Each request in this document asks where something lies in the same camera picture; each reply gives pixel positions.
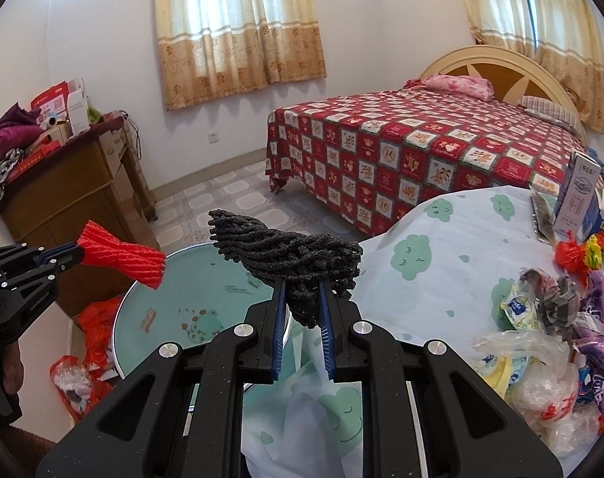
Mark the red foam net sleeve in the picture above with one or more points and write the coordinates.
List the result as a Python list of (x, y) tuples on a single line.
[(141, 263)]

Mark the purple snack bag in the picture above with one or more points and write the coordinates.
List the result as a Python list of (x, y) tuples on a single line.
[(589, 336)]

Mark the white carton box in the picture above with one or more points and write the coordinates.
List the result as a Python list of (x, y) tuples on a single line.
[(77, 105)]

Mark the plaid pillow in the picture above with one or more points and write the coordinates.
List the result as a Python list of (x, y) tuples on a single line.
[(551, 109)]

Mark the wooden bed headboard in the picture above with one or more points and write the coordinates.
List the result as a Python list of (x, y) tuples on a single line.
[(511, 74)]

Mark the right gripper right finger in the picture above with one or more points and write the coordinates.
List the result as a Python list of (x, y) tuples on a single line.
[(356, 350)]

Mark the patterned wrapper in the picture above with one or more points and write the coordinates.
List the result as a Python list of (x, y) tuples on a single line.
[(556, 301)]

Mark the bed with red quilt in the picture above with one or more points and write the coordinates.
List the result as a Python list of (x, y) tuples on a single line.
[(374, 157)]

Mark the cloud pattern tablecloth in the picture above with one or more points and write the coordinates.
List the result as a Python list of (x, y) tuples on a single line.
[(449, 270)]

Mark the tall white milk carton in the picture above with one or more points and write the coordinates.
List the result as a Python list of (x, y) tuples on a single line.
[(581, 177)]

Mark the clear plastic bag red print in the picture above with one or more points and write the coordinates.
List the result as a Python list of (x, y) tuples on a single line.
[(534, 374)]

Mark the black foam net sleeve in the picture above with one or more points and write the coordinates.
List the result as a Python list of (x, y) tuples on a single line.
[(302, 261)]

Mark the teal trash bin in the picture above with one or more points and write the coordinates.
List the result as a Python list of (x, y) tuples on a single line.
[(200, 295)]

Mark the blue drink carton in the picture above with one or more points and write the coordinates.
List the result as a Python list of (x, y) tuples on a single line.
[(603, 223)]

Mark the purple clothes pile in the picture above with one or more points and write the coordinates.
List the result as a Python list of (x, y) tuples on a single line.
[(18, 129)]

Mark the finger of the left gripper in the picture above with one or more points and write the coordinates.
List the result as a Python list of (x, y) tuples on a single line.
[(62, 252), (56, 267)]

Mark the red plastic bag on floor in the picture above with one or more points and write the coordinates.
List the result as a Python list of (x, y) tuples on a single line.
[(84, 378)]

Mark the left beige curtain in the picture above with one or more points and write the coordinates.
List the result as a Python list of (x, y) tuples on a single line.
[(212, 49)]

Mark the red cardboard box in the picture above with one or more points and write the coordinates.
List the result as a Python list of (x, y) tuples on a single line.
[(51, 105)]

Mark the beige curtain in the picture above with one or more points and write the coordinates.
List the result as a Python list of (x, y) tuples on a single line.
[(212, 49), (562, 36)]

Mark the pink pillow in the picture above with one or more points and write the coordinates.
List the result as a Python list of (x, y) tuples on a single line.
[(473, 86)]

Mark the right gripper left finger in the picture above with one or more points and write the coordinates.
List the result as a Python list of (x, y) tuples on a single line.
[(250, 352)]

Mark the wooden dresser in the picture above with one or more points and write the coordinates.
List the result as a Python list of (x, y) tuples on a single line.
[(95, 176)]

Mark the right beige curtain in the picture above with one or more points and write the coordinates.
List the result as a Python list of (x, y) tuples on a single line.
[(562, 36)]

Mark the left human hand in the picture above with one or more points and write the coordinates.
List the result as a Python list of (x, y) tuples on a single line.
[(13, 370)]

